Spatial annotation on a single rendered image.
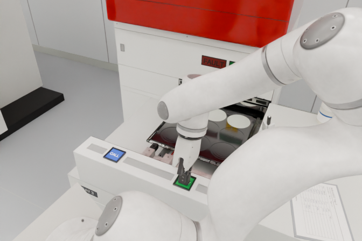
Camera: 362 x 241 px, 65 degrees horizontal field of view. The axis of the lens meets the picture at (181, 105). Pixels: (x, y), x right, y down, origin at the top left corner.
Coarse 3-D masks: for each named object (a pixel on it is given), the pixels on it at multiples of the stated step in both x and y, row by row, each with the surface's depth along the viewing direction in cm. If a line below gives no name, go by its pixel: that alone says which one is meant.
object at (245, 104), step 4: (236, 104) 133; (240, 104) 132; (244, 104) 131; (248, 104) 130; (252, 104) 129; (256, 104) 129; (224, 108) 138; (252, 108) 130; (256, 108) 129; (260, 108) 128; (264, 108) 127; (240, 112) 136; (264, 112) 128; (260, 120) 131
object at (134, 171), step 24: (96, 144) 101; (96, 168) 96; (120, 168) 91; (144, 168) 92; (168, 168) 92; (120, 192) 97; (144, 192) 91; (168, 192) 86; (192, 192) 84; (192, 216) 86
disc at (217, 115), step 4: (212, 112) 130; (216, 112) 130; (220, 112) 130; (224, 112) 130; (212, 116) 128; (216, 116) 128; (220, 116) 128; (224, 116) 128; (212, 120) 125; (216, 120) 125; (220, 120) 125
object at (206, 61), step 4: (204, 56) 129; (204, 60) 130; (208, 60) 129; (212, 60) 128; (216, 60) 127; (220, 60) 126; (204, 64) 130; (208, 64) 130; (212, 64) 129; (216, 64) 128; (220, 64) 127; (224, 64) 126
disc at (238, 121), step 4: (232, 116) 128; (236, 116) 128; (240, 116) 128; (244, 116) 128; (228, 120) 125; (232, 120) 125; (236, 120) 125; (240, 120) 125; (244, 120) 125; (248, 120) 126; (232, 124) 123; (236, 124) 123; (240, 124) 123; (244, 124) 123; (248, 124) 123
